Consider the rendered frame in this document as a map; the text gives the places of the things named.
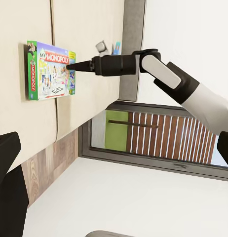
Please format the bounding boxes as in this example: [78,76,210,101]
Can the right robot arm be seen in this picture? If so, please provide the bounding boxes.
[66,40,228,136]

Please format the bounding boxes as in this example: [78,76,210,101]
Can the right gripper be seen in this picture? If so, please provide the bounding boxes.
[66,55,123,77]

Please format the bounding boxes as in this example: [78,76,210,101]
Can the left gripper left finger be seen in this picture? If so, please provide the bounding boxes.
[0,131,21,183]

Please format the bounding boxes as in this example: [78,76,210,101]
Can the board game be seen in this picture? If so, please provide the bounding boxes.
[27,40,77,100]
[114,42,121,55]

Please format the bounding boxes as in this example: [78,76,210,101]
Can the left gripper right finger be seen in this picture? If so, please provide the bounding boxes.
[217,131,228,164]

